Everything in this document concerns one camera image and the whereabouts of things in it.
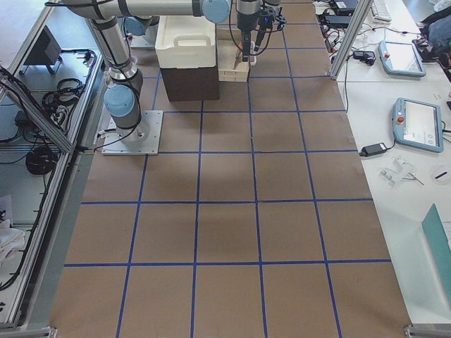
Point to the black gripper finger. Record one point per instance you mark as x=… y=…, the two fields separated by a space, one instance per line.
x=246 y=46

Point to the brown paper table cover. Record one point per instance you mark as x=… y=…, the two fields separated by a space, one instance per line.
x=254 y=220

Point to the blue teach pendant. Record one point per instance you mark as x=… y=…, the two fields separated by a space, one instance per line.
x=418 y=124
x=401 y=59

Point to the teal folder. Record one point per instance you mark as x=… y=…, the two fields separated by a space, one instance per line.
x=438 y=242

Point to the dark brown wooden cabinet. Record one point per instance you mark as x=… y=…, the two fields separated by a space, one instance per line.
x=191 y=84

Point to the upper blue teach pendant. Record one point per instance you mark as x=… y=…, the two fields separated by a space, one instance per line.
x=401 y=59

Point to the small black power brick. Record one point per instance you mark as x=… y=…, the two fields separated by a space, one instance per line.
x=373 y=150

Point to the white plastic crate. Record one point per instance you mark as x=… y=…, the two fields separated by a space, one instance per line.
x=186 y=42

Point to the lower blue teach pendant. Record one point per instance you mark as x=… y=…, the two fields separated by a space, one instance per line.
x=418 y=124

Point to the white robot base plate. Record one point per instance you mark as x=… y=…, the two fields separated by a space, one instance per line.
x=144 y=140

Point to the white keyboard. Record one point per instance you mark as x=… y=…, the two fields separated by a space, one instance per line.
x=380 y=12

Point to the aluminium frame post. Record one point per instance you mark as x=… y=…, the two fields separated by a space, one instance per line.
x=354 y=26

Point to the white wooden drawer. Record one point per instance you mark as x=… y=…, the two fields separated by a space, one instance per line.
x=231 y=68

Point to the black monitor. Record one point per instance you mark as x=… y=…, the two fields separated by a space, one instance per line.
x=46 y=51

